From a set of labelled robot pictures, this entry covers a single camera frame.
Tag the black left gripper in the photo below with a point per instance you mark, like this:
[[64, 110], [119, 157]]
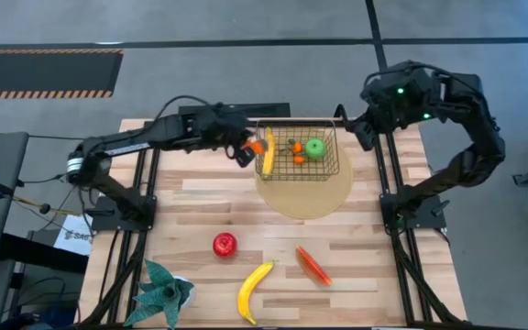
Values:
[[218, 128]]

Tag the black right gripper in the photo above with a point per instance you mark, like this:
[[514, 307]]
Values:
[[392, 105]]

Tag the single small tangerine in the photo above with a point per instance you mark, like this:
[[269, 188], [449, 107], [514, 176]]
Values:
[[258, 146]]

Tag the yellow banana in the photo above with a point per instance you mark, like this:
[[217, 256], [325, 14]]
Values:
[[269, 156], [250, 289]]

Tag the green apple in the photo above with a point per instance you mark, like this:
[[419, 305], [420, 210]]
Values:
[[315, 149]]

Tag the tangerine pair with green leaves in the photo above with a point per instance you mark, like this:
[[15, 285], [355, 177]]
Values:
[[297, 147]]

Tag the red apple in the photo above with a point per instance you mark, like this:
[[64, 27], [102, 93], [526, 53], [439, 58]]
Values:
[[225, 245]]

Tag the watermelon slice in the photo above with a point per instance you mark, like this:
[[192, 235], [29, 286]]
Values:
[[312, 268]]

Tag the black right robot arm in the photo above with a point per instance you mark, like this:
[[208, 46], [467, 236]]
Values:
[[479, 156]]

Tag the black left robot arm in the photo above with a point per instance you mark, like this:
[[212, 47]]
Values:
[[168, 130]]

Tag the round woven placemat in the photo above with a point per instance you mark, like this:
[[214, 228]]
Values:
[[305, 199]]

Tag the green plant in white pot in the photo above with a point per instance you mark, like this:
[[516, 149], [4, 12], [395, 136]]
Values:
[[165, 295]]

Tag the white paper sign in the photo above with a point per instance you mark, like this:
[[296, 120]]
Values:
[[73, 236]]

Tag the black floor mat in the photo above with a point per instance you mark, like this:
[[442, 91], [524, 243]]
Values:
[[39, 73]]

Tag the black aluminium frame rails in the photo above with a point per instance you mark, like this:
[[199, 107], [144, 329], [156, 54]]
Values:
[[155, 172], [390, 165]]

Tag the black frame crossbar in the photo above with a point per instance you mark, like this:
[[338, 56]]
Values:
[[268, 109]]

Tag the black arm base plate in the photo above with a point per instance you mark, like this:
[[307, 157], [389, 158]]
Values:
[[424, 220], [103, 222]]

